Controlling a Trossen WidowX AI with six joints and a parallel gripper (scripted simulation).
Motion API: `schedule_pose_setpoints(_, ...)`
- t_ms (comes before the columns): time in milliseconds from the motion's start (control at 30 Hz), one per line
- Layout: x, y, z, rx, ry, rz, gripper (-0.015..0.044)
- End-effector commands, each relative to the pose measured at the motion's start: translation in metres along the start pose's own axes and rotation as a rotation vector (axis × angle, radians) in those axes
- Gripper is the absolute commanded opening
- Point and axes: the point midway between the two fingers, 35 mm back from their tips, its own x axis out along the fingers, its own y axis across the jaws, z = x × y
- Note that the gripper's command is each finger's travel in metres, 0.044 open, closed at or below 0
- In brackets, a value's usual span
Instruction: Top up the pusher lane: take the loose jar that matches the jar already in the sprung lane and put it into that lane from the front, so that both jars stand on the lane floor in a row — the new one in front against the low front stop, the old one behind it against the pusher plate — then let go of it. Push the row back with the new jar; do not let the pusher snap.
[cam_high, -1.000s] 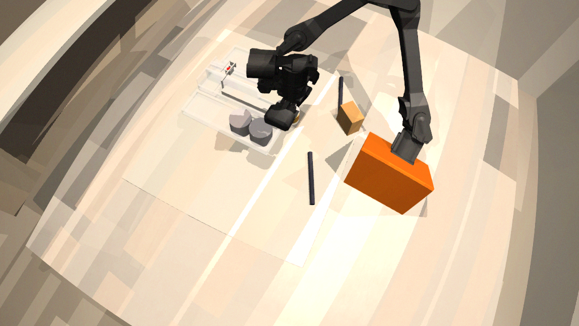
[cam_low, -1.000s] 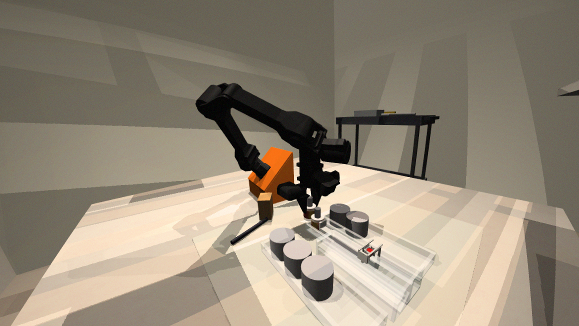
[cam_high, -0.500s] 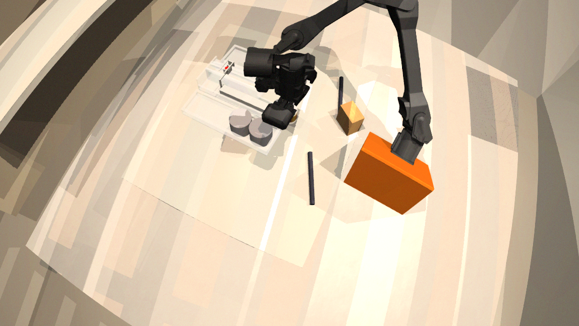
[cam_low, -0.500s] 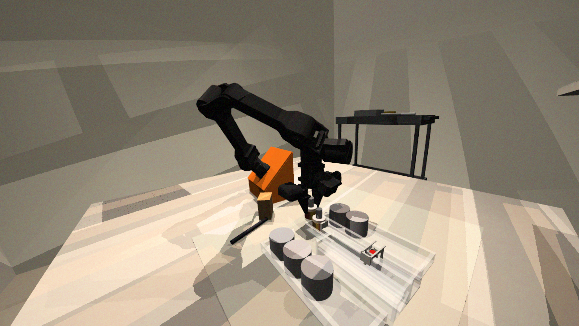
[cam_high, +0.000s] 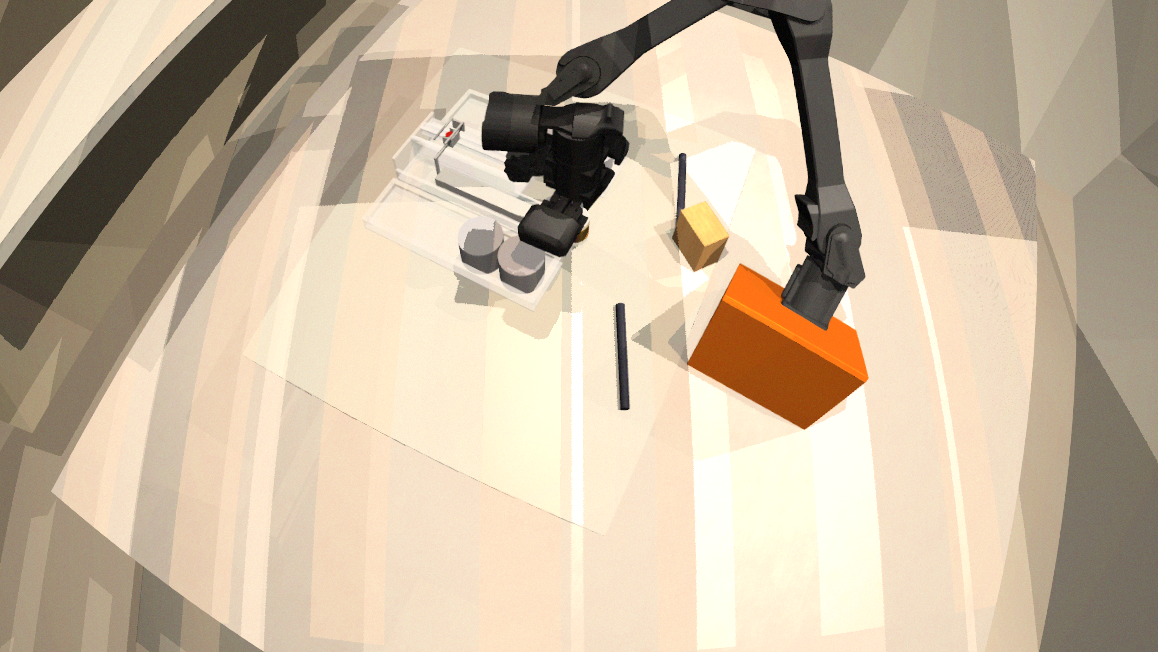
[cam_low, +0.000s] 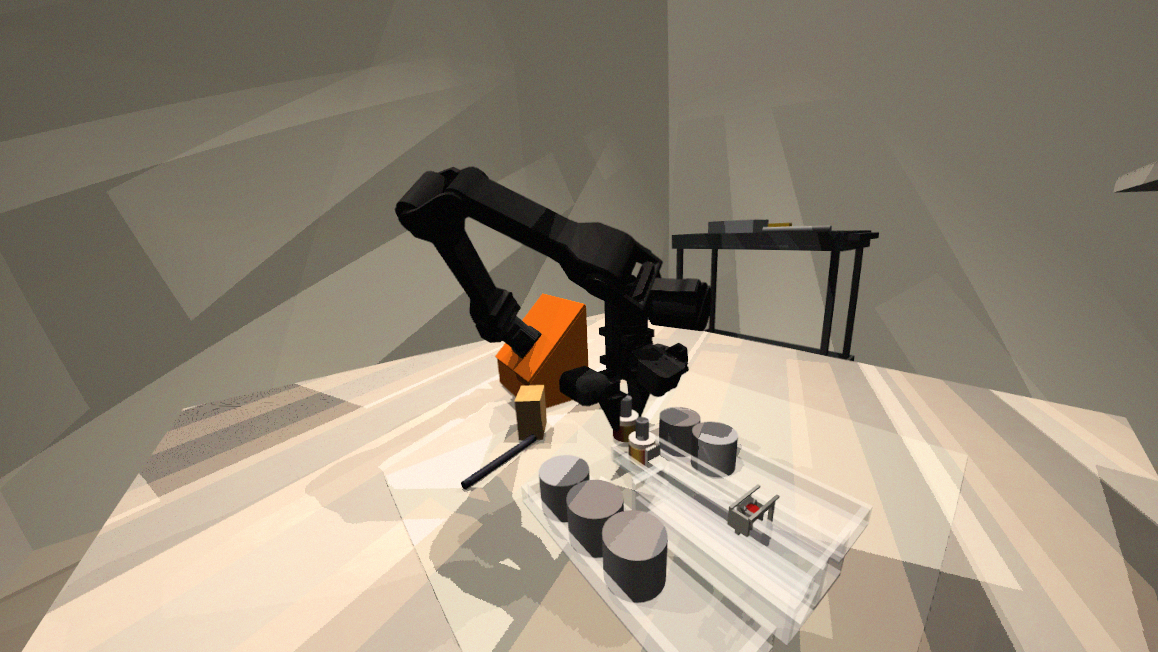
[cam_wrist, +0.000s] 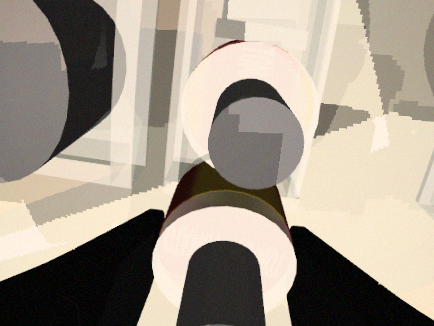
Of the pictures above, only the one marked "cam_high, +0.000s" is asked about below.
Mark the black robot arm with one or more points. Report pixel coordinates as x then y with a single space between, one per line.
518 124

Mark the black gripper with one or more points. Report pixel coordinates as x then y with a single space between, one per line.
553 226

